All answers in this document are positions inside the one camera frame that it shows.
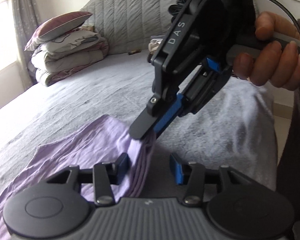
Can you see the grey quilted headboard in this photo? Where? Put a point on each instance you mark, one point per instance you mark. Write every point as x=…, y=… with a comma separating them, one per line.
x=130, y=12

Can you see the small brown object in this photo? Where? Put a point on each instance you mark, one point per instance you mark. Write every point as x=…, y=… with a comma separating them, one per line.
x=135, y=52

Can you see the person's right hand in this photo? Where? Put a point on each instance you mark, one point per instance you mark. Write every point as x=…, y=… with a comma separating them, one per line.
x=272, y=65

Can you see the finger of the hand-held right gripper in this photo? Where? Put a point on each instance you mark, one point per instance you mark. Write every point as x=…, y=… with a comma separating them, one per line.
x=167, y=117
x=142, y=127

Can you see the window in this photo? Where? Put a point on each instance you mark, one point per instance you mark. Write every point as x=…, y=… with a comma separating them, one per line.
x=0, y=30

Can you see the purple garment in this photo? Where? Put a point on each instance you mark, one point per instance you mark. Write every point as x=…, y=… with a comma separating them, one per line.
x=77, y=150

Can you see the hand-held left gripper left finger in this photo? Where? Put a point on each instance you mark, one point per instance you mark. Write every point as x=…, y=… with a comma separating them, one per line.
x=123, y=165

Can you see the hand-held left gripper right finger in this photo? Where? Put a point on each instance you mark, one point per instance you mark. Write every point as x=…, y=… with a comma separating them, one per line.
x=176, y=168

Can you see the grey star-print curtain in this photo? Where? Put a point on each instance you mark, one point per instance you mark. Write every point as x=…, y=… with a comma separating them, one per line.
x=25, y=10

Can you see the folded grey quilt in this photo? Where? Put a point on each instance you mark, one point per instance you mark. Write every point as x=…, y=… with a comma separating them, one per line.
x=65, y=57

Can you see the grey fleece bed blanket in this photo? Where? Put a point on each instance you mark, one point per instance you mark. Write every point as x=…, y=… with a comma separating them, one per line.
x=65, y=100

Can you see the pink velvet pillow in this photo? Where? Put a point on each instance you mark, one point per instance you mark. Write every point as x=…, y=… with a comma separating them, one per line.
x=60, y=25

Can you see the brown and cream clothes pile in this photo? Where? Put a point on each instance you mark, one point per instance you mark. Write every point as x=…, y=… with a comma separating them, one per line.
x=155, y=46

